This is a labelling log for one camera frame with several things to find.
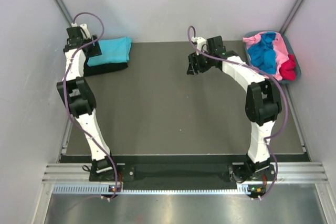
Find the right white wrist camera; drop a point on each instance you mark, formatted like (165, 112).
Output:
(198, 42)

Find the folded black t shirt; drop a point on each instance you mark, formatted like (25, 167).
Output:
(104, 68)

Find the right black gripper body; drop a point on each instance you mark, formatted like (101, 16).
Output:
(204, 63)

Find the pink t shirt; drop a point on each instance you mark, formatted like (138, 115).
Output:
(279, 48)

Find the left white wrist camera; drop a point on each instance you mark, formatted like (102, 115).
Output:
(84, 29)

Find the slotted cable duct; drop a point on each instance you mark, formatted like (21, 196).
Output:
(106, 189)

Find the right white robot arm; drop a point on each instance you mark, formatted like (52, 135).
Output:
(262, 104)

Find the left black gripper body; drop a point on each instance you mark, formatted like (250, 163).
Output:
(93, 51)

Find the blue laundry basket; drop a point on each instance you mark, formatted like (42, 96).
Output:
(290, 50)

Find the light blue t shirt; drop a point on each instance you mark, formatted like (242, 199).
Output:
(113, 51)

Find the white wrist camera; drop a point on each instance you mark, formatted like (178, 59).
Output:
(84, 29)
(198, 42)

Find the magenta t shirt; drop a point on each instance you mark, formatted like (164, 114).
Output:
(287, 69)

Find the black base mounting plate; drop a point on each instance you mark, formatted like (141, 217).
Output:
(188, 176)

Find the dark blue t shirt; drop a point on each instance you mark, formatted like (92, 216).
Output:
(261, 52)

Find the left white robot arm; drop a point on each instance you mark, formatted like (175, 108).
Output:
(80, 101)

